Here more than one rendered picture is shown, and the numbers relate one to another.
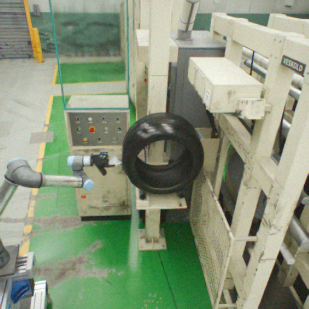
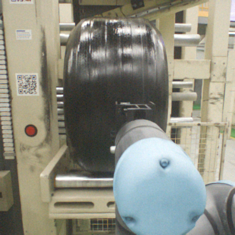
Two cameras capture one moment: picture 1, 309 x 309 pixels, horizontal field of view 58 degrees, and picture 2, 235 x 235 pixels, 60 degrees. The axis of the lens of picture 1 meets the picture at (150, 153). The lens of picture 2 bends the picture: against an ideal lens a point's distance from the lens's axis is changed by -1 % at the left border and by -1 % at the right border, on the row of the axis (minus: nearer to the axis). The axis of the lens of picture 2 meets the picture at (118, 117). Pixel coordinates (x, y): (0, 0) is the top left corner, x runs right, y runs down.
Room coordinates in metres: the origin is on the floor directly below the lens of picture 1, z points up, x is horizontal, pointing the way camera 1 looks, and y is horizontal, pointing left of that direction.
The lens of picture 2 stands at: (1.64, 0.70, 1.23)
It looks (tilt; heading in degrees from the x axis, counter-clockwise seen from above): 10 degrees down; 274
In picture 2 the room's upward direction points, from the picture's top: straight up
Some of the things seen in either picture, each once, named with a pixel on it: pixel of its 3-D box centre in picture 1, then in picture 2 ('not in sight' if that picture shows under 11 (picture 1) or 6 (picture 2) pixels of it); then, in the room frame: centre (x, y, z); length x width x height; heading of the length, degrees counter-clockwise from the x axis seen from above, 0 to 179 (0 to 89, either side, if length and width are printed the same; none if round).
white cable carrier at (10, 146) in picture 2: not in sight; (8, 92); (2.07, 0.00, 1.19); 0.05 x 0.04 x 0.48; 95
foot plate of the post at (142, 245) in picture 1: (151, 238); not in sight; (1.99, -0.04, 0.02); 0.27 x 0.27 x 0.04; 5
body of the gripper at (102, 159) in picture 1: (99, 160); (135, 128); (1.63, 0.34, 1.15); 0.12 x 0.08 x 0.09; 95
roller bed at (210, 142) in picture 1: (204, 149); (69, 112); (1.99, -0.44, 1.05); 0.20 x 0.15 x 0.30; 5
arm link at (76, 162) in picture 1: (76, 162); (151, 175); (1.61, 0.50, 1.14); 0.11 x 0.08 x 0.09; 95
